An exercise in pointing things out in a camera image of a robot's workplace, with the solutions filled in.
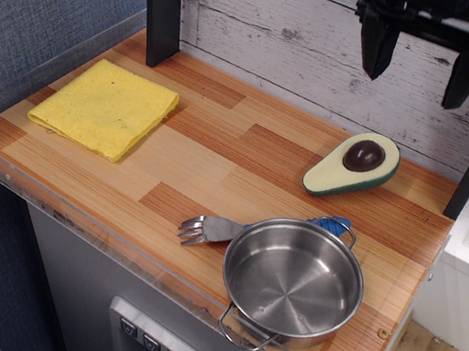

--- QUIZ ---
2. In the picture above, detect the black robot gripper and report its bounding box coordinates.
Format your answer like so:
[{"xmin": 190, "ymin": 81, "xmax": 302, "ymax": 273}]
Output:
[{"xmin": 356, "ymin": 0, "xmax": 469, "ymax": 110}]

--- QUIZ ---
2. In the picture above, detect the clear acrylic edge guard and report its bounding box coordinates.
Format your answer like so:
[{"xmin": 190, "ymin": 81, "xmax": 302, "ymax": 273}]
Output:
[{"xmin": 0, "ymin": 0, "xmax": 456, "ymax": 351}]

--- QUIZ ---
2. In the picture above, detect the toy avocado half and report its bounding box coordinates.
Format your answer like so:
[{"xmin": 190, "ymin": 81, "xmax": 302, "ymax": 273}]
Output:
[{"xmin": 302, "ymin": 132, "xmax": 401, "ymax": 195}]

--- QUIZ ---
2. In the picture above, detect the grey toy cabinet front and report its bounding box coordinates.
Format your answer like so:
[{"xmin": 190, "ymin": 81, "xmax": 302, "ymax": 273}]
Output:
[{"xmin": 2, "ymin": 201, "xmax": 383, "ymax": 351}]

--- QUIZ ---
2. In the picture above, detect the left black upright post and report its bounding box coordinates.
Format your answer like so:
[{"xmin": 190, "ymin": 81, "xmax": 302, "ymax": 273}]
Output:
[{"xmin": 145, "ymin": 0, "xmax": 182, "ymax": 68}]

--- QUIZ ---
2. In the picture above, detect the yellow folded cloth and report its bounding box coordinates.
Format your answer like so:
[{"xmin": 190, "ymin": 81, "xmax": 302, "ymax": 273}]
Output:
[{"xmin": 27, "ymin": 60, "xmax": 179, "ymax": 163}]

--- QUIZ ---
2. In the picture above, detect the blue handled metal fork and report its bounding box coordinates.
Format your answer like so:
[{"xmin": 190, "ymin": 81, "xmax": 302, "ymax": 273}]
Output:
[{"xmin": 175, "ymin": 192, "xmax": 353, "ymax": 274}]

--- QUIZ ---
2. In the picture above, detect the silver dispenser button panel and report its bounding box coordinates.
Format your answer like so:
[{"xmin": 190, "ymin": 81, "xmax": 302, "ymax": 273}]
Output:
[{"xmin": 109, "ymin": 296, "xmax": 197, "ymax": 351}]

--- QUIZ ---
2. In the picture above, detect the stainless steel pot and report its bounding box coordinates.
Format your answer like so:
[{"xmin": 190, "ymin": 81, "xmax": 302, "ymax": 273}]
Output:
[{"xmin": 222, "ymin": 218, "xmax": 364, "ymax": 351}]

